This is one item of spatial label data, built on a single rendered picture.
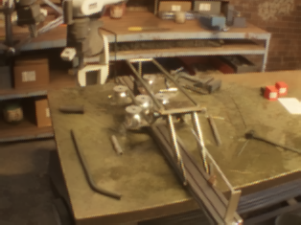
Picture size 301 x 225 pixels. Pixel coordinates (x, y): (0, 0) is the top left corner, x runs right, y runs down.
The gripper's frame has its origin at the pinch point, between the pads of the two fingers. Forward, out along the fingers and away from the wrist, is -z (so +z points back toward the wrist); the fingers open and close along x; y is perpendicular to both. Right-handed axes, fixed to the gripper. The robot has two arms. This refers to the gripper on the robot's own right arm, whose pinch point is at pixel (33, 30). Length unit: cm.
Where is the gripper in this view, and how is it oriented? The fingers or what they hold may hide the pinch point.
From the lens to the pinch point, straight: 132.7
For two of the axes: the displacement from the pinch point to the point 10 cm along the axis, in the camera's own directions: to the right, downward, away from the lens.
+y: -2.9, 5.5, -7.8
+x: -9.5, -0.4, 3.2
